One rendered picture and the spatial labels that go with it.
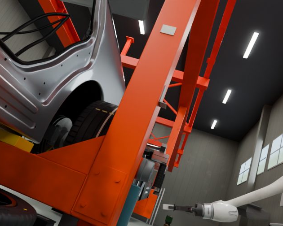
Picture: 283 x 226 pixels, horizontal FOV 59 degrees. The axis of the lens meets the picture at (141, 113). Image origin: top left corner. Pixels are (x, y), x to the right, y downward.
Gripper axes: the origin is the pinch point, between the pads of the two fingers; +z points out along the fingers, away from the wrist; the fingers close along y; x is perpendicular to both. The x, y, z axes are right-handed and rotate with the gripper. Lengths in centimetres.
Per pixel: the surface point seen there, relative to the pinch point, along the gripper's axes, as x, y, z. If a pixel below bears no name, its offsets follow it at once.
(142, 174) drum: -16.7, 10.3, 17.5
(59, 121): -45, 8, 74
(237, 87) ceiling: -505, -787, -351
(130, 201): -0.7, 20.8, 22.4
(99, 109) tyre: -49, 28, 45
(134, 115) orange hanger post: -35, 59, 23
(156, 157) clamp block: -24.5, 24.7, 10.7
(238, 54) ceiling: -525, -580, -278
